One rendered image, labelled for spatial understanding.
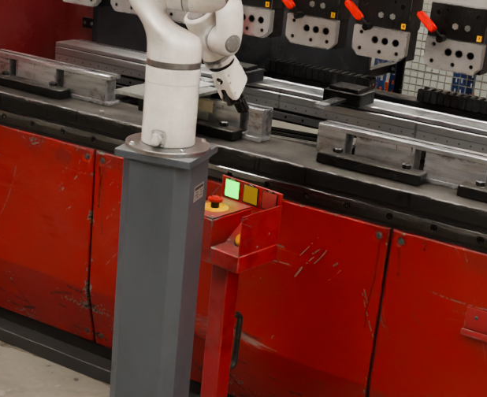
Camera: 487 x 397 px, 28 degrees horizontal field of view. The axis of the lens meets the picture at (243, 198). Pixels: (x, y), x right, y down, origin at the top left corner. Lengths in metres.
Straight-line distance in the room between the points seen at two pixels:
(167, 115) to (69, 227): 1.09
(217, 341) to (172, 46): 0.86
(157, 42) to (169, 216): 0.38
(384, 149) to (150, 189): 0.76
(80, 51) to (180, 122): 1.40
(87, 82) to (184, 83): 1.06
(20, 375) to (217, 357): 0.89
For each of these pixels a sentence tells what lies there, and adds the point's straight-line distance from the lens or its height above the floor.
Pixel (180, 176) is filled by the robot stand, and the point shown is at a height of 0.96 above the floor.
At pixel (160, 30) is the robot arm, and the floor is 1.27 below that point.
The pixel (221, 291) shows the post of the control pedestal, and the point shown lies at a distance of 2.56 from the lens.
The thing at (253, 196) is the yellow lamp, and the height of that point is 0.81.
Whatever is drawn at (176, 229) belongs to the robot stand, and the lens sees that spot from 2.19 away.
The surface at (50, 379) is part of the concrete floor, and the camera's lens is 3.30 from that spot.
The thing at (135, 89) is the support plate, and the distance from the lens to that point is 2.80.
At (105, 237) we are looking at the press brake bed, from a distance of 3.08.
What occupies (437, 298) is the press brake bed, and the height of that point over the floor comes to 0.62.
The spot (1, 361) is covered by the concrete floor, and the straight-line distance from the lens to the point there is 3.40.
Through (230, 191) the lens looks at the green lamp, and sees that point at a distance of 2.60.
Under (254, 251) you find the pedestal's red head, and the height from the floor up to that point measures 0.71.
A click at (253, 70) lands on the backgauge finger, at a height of 1.02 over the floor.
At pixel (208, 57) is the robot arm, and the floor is 1.13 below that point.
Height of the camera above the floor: 1.58
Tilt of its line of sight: 18 degrees down
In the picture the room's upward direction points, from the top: 6 degrees clockwise
